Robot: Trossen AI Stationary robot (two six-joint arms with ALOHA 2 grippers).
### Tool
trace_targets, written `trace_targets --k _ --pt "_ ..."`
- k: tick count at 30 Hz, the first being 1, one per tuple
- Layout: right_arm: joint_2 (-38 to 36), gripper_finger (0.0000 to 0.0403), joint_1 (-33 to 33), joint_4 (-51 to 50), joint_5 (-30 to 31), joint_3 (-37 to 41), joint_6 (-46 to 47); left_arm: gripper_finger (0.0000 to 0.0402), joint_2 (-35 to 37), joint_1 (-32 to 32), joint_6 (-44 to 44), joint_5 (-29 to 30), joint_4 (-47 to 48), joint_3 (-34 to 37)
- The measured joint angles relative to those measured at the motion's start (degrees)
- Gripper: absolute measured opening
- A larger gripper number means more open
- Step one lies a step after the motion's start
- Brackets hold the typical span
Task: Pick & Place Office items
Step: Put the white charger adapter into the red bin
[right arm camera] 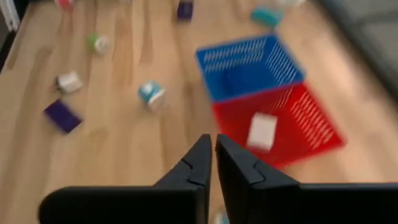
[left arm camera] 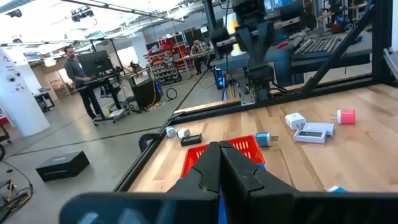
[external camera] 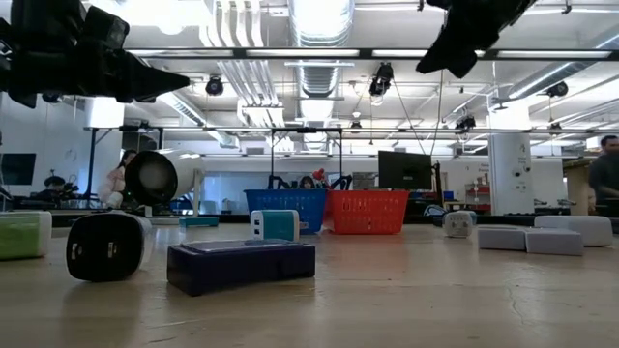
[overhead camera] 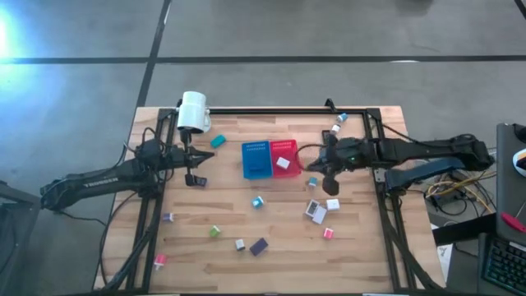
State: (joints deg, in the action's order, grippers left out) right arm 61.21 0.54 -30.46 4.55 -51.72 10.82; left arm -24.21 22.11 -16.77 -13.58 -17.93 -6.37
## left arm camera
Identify white round pillar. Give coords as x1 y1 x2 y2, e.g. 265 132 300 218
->
0 48 51 138

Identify pink white USB wall charger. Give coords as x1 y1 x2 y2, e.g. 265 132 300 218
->
329 109 356 125

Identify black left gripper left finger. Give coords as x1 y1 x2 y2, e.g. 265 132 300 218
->
58 141 221 224

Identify red parts bin shelf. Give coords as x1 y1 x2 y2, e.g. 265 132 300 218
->
143 46 183 85

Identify black table clamp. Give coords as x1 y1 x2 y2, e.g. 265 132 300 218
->
138 133 162 153

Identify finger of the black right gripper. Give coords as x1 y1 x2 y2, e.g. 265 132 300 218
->
235 24 259 65
253 21 276 63

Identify grey work table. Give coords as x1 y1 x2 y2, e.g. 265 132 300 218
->
182 51 215 78

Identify computer with blue light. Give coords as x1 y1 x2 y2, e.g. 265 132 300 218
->
213 67 226 91

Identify black computer monitor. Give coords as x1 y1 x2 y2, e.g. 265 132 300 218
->
76 50 114 78

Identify black box on floor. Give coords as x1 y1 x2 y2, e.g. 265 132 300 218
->
35 151 91 183

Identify black aluminium table frame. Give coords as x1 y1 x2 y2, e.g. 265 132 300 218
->
113 0 398 193

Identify black coiled floor cable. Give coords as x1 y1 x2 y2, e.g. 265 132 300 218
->
165 86 178 101

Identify white rectangular plastic box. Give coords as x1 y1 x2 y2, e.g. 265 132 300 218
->
294 128 328 144
303 122 336 137

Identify small black cart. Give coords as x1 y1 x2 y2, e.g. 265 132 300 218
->
33 90 56 113

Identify small black rectangular box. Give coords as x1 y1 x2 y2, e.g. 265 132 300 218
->
180 133 203 147

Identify floor cable bundle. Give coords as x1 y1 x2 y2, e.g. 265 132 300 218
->
0 160 34 223

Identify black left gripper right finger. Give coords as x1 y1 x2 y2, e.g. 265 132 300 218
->
220 141 398 224

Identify yellow white column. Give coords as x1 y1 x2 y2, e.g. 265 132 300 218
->
226 12 248 57

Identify black computer keyboard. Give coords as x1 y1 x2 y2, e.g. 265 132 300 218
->
294 35 343 62

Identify black rolling standing desk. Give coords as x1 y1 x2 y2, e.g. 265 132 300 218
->
76 70 131 127

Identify white cube wall charger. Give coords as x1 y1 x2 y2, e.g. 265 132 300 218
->
285 112 307 131

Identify teal white USB wall charger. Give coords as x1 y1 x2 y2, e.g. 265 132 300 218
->
326 185 349 194
255 131 279 147

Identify person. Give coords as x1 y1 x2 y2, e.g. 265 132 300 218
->
63 45 103 121
189 37 211 75

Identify black computer tower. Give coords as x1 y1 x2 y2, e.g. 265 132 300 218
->
131 77 164 110

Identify silver aluminium bar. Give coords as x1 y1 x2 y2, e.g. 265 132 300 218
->
382 46 398 82

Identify red plastic slotted basket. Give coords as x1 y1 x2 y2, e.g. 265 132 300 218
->
180 134 266 178

